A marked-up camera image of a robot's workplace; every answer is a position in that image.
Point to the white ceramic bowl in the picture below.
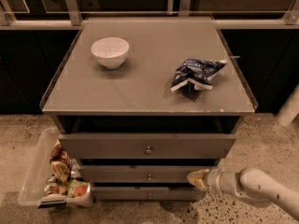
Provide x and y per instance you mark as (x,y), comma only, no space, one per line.
(110,52)

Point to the clear plastic storage bin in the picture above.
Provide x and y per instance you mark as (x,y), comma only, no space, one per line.
(33,187)

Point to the metal window railing frame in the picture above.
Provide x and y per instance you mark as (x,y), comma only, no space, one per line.
(228,14)

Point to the tan padded gripper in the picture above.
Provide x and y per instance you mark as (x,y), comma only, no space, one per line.
(214,178)

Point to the grey bottom drawer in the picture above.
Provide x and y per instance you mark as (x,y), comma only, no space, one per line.
(147,194)

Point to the brown snack packet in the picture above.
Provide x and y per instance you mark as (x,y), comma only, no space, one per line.
(60,163)

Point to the white pillar leg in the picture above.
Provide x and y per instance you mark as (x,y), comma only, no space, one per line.
(289,110)

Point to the grey drawer cabinet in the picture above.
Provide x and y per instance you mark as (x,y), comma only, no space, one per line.
(86,97)

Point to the silver foil snack packet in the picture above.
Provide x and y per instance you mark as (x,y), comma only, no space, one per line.
(75,173)

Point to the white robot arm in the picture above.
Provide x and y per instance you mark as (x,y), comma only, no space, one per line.
(250,185)

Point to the green snack packet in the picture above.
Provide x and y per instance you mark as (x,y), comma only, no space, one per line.
(77,188)

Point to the grey drawer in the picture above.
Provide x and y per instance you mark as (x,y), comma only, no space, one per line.
(147,145)
(147,194)
(138,174)

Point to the crumpled blue chip bag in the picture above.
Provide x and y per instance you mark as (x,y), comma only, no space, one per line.
(196,75)

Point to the grey top drawer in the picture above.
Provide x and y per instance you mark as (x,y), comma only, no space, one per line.
(147,145)

